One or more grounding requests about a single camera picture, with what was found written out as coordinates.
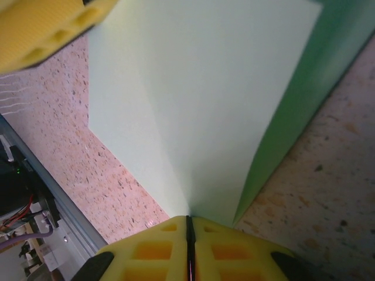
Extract aluminium table edge beam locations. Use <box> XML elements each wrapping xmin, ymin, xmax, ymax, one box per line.
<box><xmin>0</xmin><ymin>112</ymin><xmax>108</xmax><ymax>257</ymax></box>

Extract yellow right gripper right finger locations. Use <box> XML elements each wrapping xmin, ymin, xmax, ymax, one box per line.
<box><xmin>189</xmin><ymin>215</ymin><xmax>319</xmax><ymax>281</ymax></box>

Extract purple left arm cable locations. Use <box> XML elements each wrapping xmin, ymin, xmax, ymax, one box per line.
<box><xmin>0</xmin><ymin>231</ymin><xmax>52</xmax><ymax>252</ymax></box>

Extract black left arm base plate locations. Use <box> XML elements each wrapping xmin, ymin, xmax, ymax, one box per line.
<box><xmin>36</xmin><ymin>175</ymin><xmax>61</xmax><ymax>232</ymax></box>

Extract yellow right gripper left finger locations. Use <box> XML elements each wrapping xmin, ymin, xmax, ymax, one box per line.
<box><xmin>73</xmin><ymin>215</ymin><xmax>192</xmax><ymax>281</ymax></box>

